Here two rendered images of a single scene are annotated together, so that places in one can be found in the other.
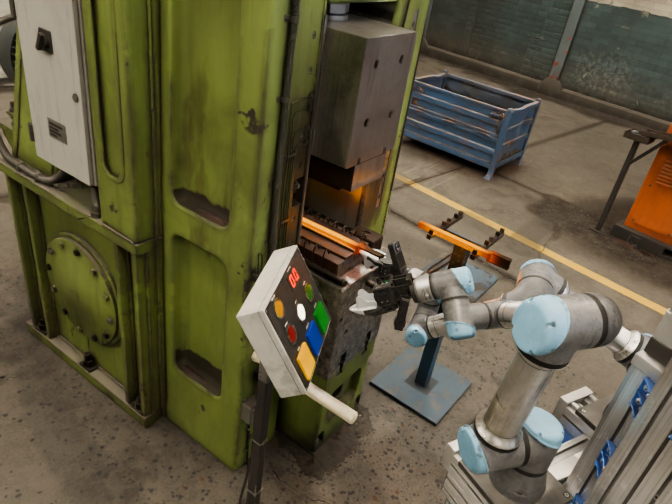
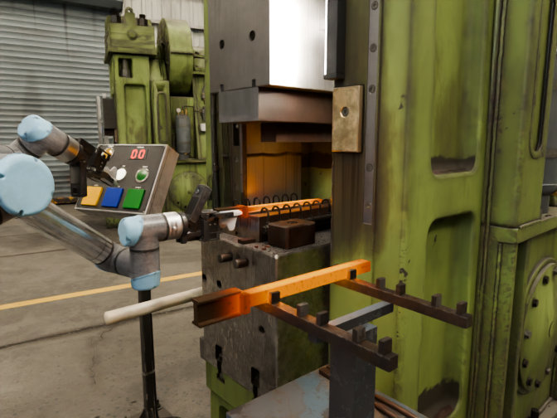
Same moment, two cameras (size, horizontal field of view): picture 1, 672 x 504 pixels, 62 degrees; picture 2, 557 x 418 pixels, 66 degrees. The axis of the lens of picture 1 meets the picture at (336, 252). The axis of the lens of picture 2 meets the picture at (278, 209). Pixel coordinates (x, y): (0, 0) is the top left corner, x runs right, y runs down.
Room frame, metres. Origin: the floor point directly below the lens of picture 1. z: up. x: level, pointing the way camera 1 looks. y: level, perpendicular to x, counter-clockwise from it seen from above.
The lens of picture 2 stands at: (2.28, -1.30, 1.22)
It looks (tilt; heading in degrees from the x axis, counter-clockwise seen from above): 9 degrees down; 107
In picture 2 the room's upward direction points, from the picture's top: straight up
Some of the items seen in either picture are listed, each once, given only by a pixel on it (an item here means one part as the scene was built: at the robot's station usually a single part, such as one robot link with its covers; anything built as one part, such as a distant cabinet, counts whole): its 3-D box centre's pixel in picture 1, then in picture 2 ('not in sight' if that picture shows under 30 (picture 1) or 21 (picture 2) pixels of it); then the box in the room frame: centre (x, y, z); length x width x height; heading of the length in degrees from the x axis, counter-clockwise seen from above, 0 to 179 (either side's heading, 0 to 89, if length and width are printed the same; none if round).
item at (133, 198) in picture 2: (320, 317); (134, 199); (1.33, 0.01, 1.01); 0.07 x 0.05 x 0.07; 174
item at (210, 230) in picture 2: (394, 271); (196, 225); (1.71, -0.22, 0.98); 0.12 x 0.08 x 0.09; 59
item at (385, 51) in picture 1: (337, 80); (297, 27); (1.92, 0.09, 1.56); 0.42 x 0.39 x 0.40; 59
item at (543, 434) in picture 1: (533, 438); not in sight; (1.01, -0.58, 0.98); 0.13 x 0.12 x 0.14; 112
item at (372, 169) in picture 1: (320, 151); (288, 109); (1.88, 0.11, 1.32); 0.42 x 0.20 x 0.10; 59
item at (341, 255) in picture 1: (309, 238); (288, 216); (1.88, 0.11, 0.96); 0.42 x 0.20 x 0.09; 59
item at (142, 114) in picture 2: not in sight; (177, 123); (-1.04, 4.42, 1.45); 2.18 x 1.23 x 2.89; 49
